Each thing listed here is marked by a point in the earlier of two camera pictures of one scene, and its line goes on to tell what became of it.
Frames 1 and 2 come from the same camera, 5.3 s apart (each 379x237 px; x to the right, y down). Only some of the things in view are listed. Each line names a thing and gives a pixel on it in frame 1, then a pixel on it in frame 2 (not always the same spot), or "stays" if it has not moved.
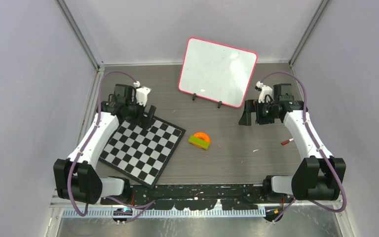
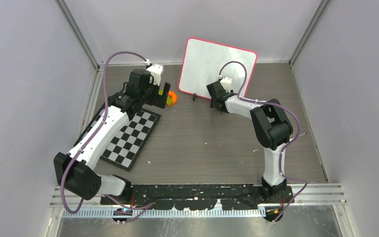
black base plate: [199, 196] stays
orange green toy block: [201, 139] → [171, 99]
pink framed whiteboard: [216, 72] stays
